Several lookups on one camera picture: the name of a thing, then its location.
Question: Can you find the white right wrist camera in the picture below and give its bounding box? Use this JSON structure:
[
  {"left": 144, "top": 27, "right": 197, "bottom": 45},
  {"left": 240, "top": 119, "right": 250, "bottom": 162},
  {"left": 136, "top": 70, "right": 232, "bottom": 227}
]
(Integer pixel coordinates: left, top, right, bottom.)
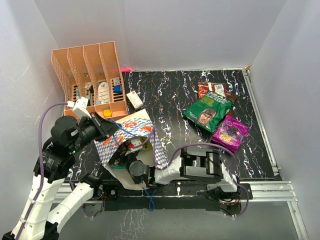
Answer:
[{"left": 126, "top": 138, "right": 143, "bottom": 154}]

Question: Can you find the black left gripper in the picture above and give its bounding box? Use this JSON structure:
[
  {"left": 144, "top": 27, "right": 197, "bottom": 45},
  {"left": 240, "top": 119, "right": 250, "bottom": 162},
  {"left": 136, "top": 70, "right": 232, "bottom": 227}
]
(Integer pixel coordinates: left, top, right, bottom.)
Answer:
[{"left": 69, "top": 110, "right": 122, "bottom": 153}]

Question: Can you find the white label bottle in organizer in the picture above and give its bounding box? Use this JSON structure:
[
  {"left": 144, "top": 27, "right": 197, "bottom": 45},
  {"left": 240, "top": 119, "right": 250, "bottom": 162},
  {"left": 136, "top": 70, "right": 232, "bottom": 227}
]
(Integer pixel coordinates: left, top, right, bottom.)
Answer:
[{"left": 98, "top": 81, "right": 110, "bottom": 104}]

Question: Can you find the small white red box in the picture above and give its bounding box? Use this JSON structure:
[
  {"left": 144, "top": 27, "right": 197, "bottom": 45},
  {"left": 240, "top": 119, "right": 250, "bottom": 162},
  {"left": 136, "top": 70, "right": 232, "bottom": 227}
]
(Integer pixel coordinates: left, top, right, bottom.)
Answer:
[{"left": 126, "top": 91, "right": 144, "bottom": 110}]

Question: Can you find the white tube in organizer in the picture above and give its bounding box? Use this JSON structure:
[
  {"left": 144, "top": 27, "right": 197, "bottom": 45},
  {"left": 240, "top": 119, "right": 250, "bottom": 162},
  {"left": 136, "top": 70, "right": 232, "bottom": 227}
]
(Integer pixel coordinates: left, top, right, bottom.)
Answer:
[{"left": 75, "top": 88, "right": 80, "bottom": 100}]

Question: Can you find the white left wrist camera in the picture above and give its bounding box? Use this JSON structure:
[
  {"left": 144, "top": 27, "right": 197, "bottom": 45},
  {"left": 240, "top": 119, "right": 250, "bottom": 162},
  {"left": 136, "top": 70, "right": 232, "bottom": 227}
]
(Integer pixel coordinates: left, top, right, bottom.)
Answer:
[{"left": 66, "top": 96, "right": 91, "bottom": 119}]

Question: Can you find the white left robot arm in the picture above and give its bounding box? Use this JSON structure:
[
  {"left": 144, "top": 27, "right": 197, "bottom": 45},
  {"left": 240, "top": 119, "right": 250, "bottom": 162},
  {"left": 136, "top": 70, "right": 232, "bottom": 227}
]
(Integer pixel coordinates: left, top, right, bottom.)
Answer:
[{"left": 2, "top": 112, "right": 119, "bottom": 240}]

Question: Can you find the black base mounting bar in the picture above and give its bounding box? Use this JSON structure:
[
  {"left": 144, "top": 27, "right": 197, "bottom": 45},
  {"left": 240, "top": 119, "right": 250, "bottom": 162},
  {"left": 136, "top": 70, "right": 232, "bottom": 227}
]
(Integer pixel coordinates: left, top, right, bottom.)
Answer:
[{"left": 102, "top": 179, "right": 253, "bottom": 216}]

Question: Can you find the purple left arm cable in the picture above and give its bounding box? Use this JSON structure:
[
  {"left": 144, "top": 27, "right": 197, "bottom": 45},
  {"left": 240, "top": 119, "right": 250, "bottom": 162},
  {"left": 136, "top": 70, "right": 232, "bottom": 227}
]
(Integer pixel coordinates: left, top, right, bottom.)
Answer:
[{"left": 14, "top": 101, "right": 70, "bottom": 240}]

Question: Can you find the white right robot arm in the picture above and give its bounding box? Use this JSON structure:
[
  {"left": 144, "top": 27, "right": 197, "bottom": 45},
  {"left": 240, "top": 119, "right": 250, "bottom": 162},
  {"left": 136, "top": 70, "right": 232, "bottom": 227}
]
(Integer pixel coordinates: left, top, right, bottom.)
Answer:
[{"left": 117, "top": 147, "right": 241, "bottom": 199}]

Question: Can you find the yellow object in organizer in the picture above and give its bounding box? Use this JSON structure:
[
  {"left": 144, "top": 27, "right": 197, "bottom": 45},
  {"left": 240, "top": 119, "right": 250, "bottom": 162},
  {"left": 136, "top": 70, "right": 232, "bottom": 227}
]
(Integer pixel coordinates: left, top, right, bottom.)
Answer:
[{"left": 103, "top": 108, "right": 112, "bottom": 118}]

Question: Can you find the red doritos bag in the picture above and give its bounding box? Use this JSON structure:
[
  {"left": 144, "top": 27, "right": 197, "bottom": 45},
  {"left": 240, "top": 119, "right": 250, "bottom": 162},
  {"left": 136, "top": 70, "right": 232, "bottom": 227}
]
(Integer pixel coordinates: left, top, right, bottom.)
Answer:
[{"left": 198, "top": 82, "right": 227, "bottom": 99}]

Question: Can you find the purple snack bag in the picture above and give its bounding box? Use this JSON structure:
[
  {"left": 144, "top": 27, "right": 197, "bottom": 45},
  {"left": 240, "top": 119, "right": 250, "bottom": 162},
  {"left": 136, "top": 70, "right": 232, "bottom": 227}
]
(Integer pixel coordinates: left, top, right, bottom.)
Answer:
[{"left": 211, "top": 115, "right": 249, "bottom": 153}]

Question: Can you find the blue item in organizer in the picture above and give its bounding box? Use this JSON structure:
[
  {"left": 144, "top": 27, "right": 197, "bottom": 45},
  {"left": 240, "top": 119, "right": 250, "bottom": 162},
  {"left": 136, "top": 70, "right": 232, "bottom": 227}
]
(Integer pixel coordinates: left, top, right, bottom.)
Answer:
[{"left": 113, "top": 85, "right": 123, "bottom": 94}]

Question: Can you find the teal foxs candy bag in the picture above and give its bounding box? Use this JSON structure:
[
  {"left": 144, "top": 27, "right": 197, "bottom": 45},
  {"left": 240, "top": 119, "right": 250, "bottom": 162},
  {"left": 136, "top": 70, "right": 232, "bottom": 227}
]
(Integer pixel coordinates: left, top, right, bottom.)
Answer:
[{"left": 110, "top": 164, "right": 126, "bottom": 170}]

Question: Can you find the yellow green snack packet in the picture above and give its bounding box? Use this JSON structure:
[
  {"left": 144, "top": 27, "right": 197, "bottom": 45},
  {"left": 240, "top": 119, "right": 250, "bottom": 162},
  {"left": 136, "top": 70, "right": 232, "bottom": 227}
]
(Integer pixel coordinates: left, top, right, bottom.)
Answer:
[{"left": 141, "top": 141, "right": 153, "bottom": 151}]

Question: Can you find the brown kettle chips bag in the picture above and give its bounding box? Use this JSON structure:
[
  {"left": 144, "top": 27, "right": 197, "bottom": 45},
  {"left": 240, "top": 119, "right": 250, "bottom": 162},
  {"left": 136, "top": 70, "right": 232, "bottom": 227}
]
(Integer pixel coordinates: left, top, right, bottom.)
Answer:
[{"left": 224, "top": 91, "right": 238, "bottom": 117}]

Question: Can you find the blue checkered paper bag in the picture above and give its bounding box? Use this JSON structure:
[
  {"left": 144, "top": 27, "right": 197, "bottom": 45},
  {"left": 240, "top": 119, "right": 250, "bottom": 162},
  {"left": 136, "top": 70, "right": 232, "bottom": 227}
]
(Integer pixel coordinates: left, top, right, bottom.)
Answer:
[{"left": 95, "top": 109, "right": 167, "bottom": 187}]

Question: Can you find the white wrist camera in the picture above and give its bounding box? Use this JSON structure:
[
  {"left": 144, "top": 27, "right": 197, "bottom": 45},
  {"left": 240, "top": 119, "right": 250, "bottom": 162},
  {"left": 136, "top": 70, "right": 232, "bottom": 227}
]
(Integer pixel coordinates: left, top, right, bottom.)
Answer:
[
  {"left": 126, "top": 138, "right": 143, "bottom": 154},
  {"left": 66, "top": 96, "right": 91, "bottom": 119}
]

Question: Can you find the orange plastic file organizer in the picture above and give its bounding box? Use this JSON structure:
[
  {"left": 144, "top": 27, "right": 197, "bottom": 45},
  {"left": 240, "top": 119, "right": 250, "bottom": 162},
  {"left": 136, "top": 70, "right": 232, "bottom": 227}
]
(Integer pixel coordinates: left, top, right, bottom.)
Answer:
[{"left": 51, "top": 41, "right": 128, "bottom": 120}]

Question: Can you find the green snack bag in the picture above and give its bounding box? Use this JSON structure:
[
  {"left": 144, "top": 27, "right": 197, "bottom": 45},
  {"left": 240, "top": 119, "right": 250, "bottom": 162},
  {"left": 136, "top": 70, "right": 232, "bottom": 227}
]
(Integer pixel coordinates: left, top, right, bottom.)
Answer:
[{"left": 183, "top": 91, "right": 233, "bottom": 133}]

